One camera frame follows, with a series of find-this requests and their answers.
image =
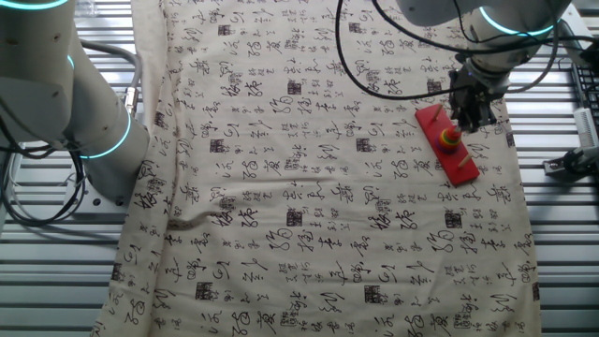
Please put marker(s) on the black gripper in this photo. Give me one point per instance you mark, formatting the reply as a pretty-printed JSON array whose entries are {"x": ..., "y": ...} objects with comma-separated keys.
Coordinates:
[{"x": 465, "y": 96}]

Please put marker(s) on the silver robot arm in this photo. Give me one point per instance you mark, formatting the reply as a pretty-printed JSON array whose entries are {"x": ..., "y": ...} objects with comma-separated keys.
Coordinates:
[{"x": 37, "y": 93}]

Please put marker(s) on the red wooden Hanoi peg board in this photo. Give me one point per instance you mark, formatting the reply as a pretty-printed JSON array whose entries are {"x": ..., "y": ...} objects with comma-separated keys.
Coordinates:
[{"x": 463, "y": 177}]

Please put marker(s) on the black keyboard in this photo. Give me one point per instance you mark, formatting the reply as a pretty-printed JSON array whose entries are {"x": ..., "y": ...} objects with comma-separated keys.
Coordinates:
[{"x": 590, "y": 89}]

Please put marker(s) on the white calligraphy print cloth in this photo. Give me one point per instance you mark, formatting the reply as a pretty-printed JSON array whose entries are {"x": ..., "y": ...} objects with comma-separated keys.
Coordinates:
[{"x": 304, "y": 187}]

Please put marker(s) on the clear plastic object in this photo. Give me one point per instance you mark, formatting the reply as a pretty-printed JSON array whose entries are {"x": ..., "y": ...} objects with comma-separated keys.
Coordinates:
[{"x": 89, "y": 7}]

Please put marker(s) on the silver ribbed camera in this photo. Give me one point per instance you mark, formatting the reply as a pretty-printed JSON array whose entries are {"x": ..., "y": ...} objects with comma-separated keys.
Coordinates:
[{"x": 585, "y": 126}]

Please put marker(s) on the grey metal camera bracket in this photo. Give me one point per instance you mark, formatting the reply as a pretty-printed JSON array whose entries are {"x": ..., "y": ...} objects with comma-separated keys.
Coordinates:
[{"x": 571, "y": 33}]

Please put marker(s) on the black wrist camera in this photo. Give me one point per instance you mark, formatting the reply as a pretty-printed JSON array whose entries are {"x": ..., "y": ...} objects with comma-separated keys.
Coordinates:
[{"x": 590, "y": 58}]

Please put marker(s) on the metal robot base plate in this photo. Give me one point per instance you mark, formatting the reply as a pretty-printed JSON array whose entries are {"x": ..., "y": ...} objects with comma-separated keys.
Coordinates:
[{"x": 100, "y": 203}]

